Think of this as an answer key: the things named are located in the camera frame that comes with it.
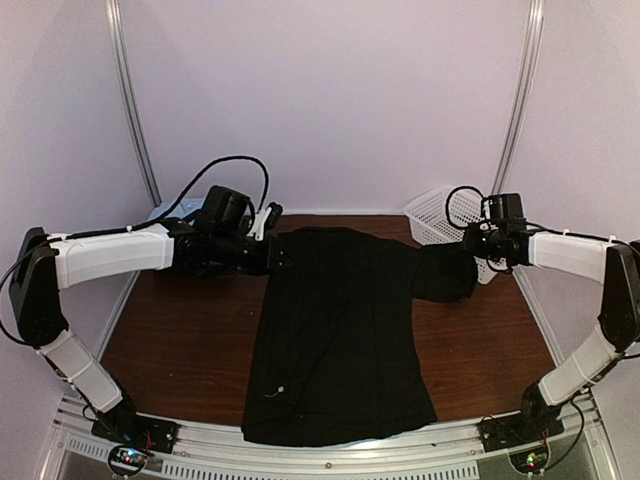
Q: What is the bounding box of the black long sleeve shirt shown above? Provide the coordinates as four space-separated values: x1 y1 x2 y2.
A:
241 227 478 447

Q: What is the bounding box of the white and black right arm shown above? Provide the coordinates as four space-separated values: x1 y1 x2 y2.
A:
456 193 639 442

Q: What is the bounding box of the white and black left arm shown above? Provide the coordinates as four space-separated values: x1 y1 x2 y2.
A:
9 186 287 444

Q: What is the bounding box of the white plastic mesh basket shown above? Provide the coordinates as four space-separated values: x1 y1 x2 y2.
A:
402 185 501 286

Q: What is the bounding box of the light blue folded shirt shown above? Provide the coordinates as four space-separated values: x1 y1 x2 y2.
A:
148 197 204 220

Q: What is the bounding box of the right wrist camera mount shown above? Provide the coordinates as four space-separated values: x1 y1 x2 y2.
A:
480 195 499 231

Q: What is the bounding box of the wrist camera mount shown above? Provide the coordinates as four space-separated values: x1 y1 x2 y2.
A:
248 202 283 241
480 195 499 231

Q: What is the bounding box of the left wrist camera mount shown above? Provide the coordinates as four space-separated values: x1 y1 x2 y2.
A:
248 202 283 241

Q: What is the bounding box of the right aluminium corner post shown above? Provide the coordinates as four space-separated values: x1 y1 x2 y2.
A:
491 0 545 194

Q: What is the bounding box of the aluminium corner post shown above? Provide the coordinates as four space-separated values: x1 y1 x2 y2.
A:
491 0 545 194
105 0 161 207

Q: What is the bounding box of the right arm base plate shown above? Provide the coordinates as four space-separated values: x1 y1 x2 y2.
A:
477 413 564 476

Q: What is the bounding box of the aluminium front rail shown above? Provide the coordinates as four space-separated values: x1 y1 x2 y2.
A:
36 395 621 479

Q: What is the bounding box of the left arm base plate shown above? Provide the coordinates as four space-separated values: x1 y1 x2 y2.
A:
91 415 178 477

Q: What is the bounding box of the left aluminium corner post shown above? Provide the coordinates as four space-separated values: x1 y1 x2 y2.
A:
105 0 161 207

